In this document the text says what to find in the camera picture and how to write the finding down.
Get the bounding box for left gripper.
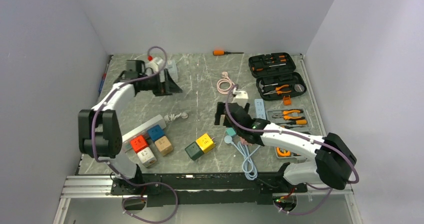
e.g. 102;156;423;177
139;69;183;97

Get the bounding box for teal cube adapter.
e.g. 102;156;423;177
225;128;237;137

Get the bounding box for light blue round plug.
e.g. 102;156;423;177
223;135;233;144

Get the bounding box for light blue power strip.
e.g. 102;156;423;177
254;99;267;120

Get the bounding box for yellow cube adapter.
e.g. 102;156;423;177
195;133;216;154

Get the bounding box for white plug with cord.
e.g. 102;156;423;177
163;112;189;122

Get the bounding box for dark green cube adapter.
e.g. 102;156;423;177
184;142;205;161

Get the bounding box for black tool case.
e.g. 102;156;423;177
248;52;307;101

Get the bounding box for light blue cable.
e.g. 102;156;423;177
231;140;263;181

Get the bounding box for white long power strip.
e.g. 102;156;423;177
122;115;167;152

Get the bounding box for dark blue cube adapter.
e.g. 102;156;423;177
147;125;165;142

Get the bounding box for grey tool case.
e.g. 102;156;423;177
266;108;312;163

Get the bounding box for red cube adapter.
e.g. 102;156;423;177
129;135;149;153

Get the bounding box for orange cube adapter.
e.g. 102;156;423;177
154;136;174;156

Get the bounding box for white cube adapter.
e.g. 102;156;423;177
136;147;157;168

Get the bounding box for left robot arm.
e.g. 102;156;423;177
77;56;182;194

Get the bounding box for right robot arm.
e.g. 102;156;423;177
215;99;359;192

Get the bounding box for clear screw organizer box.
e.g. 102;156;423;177
167;60;179;82

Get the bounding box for orange tape measure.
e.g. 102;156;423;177
275;148;292;158

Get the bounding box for pink coiled cable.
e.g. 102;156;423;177
216;71;237;95

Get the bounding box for orange handled pliers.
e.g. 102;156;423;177
264;84;292;95

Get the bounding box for orange handled screwdriver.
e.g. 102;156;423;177
212;50;243;56

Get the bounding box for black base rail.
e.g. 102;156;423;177
110;172;308;207

